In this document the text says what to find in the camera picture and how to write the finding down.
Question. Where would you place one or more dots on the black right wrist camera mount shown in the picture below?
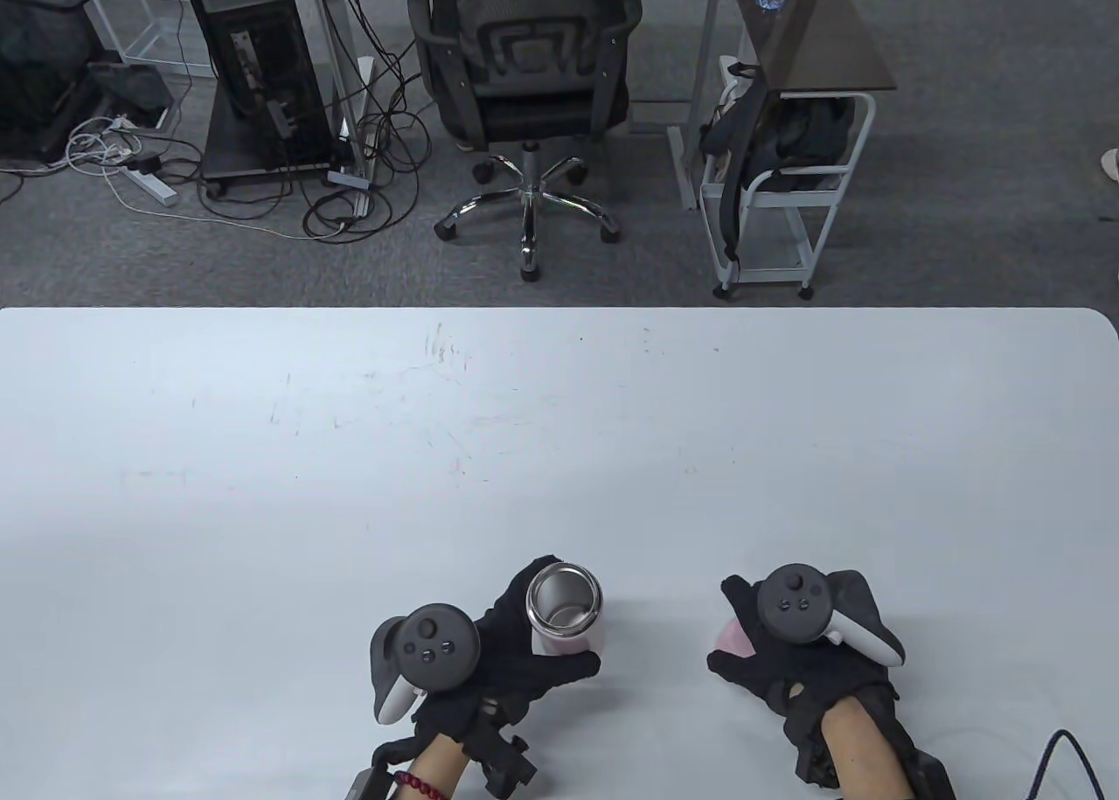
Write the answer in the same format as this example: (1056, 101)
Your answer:
(931, 774)

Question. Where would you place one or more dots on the grey white right hand controller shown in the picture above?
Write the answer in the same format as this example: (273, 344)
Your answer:
(791, 608)

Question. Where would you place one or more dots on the person's left hand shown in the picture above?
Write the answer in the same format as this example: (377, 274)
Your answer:
(507, 660)

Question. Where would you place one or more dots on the white cart with dark top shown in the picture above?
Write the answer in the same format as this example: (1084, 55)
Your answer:
(813, 39)

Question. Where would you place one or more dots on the black mesh office chair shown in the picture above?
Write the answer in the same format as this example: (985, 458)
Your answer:
(524, 74)

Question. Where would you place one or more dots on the black flat stand base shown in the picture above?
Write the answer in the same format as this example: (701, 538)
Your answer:
(131, 92)

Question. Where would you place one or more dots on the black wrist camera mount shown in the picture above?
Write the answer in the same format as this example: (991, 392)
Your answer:
(931, 774)
(503, 756)

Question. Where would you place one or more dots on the person's right hand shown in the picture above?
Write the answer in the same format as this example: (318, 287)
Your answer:
(761, 671)

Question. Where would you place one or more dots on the person's left forearm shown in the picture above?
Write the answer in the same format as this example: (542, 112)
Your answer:
(437, 769)

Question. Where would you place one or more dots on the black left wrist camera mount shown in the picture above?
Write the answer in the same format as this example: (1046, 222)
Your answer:
(503, 756)

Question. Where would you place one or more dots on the black backpack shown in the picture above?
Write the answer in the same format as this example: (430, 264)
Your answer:
(787, 140)

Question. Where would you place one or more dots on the grey white hand controller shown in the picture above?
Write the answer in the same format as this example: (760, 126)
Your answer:
(433, 647)
(791, 608)

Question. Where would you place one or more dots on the pink thermos cap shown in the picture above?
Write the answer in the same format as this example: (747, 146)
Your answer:
(731, 639)

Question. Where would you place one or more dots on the person's right forearm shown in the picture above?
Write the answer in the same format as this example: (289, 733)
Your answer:
(861, 747)

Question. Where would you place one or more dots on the black computer tower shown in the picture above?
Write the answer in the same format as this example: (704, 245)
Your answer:
(253, 66)

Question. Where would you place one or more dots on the pink thermos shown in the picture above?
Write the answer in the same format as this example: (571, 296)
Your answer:
(573, 641)

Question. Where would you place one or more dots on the grey white left hand controller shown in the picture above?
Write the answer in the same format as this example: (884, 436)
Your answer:
(433, 647)

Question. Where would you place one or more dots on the grey aluminium frame post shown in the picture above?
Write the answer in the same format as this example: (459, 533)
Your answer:
(337, 66)
(704, 74)

